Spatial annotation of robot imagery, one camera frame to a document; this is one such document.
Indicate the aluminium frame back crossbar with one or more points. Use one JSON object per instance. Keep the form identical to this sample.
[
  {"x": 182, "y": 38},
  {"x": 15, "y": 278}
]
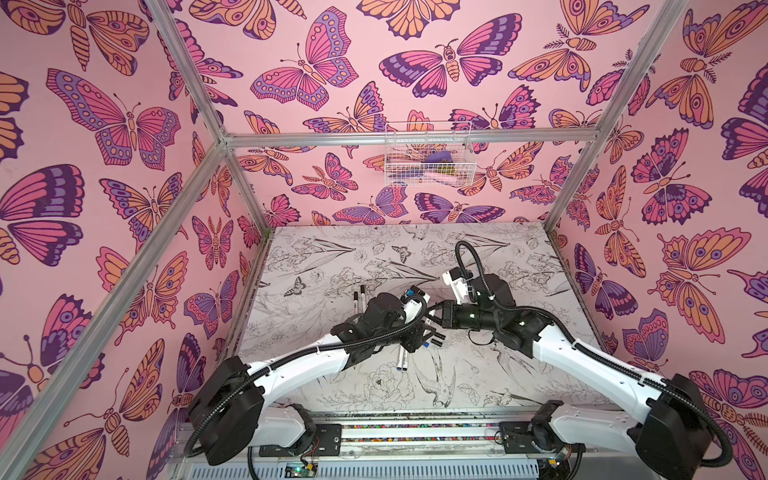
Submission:
[{"x": 428, "y": 137}]

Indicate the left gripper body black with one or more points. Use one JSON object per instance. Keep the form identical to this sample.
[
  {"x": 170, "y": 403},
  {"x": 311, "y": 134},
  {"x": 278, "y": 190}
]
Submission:
[{"x": 407, "y": 339}]

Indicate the aluminium front rail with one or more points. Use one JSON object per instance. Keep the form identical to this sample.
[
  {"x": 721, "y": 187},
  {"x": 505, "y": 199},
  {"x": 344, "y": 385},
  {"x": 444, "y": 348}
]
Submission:
[{"x": 440, "y": 436}]

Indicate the white wire basket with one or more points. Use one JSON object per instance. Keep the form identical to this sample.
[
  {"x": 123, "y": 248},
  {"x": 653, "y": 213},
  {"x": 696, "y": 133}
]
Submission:
[{"x": 423, "y": 157}]

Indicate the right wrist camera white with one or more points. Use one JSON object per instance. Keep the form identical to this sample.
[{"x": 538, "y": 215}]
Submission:
[{"x": 464, "y": 286}]

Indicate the aluminium frame right post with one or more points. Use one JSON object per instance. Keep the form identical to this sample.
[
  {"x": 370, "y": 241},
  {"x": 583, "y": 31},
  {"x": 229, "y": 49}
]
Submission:
[{"x": 648, "y": 49}]

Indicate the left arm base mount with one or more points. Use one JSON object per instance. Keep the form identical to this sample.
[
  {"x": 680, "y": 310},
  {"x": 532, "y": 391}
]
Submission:
[{"x": 312, "y": 441}]

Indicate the small green circuit board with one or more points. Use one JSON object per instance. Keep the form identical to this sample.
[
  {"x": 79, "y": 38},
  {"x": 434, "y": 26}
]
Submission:
[{"x": 298, "y": 470}]

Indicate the white vented cable duct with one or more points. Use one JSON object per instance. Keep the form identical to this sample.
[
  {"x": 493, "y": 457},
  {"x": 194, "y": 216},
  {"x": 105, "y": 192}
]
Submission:
[{"x": 428, "y": 469}]

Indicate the purple item in basket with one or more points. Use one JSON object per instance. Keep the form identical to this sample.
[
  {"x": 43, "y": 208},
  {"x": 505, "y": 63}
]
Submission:
[{"x": 439, "y": 157}]

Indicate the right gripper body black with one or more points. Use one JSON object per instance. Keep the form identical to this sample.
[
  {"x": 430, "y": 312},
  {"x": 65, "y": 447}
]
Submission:
[{"x": 447, "y": 312}]

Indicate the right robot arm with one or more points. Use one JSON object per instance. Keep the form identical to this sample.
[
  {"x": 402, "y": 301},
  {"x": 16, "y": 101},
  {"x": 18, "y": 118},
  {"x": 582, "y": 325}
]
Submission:
[{"x": 662, "y": 421}]

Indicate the aluminium frame left post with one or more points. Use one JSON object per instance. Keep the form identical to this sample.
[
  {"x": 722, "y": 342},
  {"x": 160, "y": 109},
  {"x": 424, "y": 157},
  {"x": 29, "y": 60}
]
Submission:
[{"x": 166, "y": 26}]

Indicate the aluminium frame diagonal bar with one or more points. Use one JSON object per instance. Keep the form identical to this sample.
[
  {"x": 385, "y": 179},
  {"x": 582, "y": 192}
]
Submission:
[{"x": 43, "y": 415}]

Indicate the aluminium frame post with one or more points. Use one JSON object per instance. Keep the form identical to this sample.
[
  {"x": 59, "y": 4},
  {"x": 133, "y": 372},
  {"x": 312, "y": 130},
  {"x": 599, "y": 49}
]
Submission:
[
  {"x": 166, "y": 26},
  {"x": 648, "y": 49}
]

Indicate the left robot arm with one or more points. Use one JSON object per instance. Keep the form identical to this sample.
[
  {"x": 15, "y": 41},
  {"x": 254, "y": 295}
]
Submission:
[{"x": 234, "y": 409}]

